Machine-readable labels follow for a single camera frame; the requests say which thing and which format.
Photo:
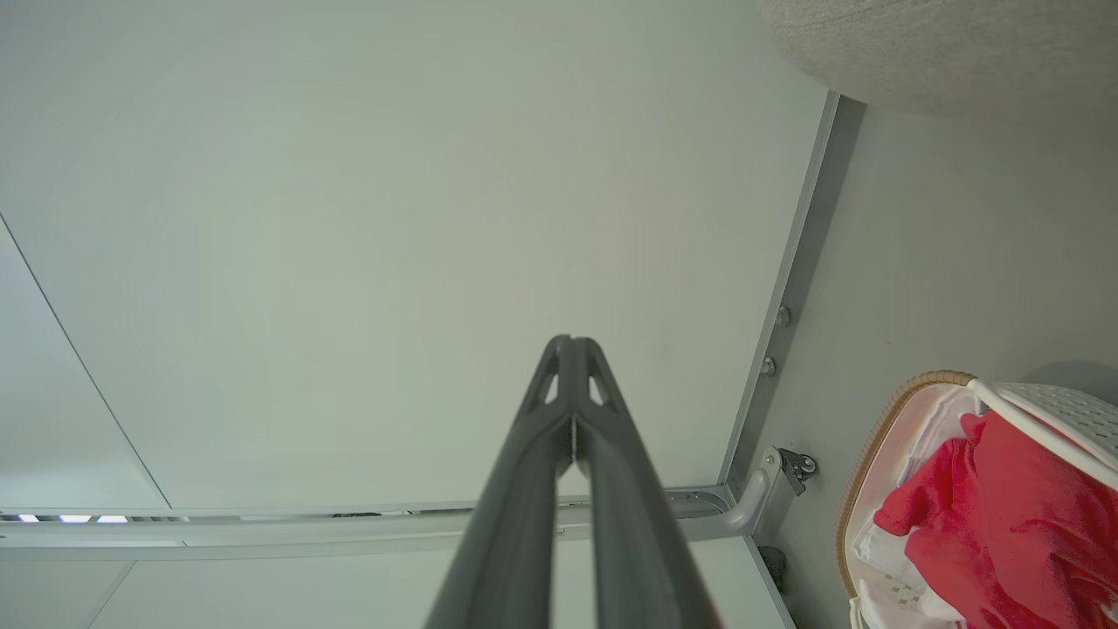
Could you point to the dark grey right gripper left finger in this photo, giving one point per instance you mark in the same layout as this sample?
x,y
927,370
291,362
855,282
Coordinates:
x,y
515,524

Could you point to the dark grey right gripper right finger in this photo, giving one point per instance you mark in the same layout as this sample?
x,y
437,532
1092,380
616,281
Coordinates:
x,y
638,542

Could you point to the red garment with white cuffs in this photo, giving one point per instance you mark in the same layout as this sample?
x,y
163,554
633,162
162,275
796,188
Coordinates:
x,y
1004,524

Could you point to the grey fabric sofa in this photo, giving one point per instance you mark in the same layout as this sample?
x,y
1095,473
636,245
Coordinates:
x,y
961,44

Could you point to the black caster wheel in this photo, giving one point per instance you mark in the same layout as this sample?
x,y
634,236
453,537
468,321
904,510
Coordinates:
x,y
799,467

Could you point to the silver bolt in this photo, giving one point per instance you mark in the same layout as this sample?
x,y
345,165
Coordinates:
x,y
769,366
782,316

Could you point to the white patterned cloth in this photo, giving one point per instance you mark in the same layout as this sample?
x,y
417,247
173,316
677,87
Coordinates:
x,y
900,603

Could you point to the white perforated plastic basket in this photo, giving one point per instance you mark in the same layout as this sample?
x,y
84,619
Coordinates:
x,y
1074,411

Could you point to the silver metal frame leg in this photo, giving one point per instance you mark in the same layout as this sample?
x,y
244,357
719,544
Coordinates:
x,y
755,498

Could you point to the silver wall panel post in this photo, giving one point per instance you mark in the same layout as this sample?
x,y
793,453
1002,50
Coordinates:
x,y
262,528

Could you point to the grey wall base rail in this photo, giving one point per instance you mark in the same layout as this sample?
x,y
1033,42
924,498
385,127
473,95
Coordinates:
x,y
803,262

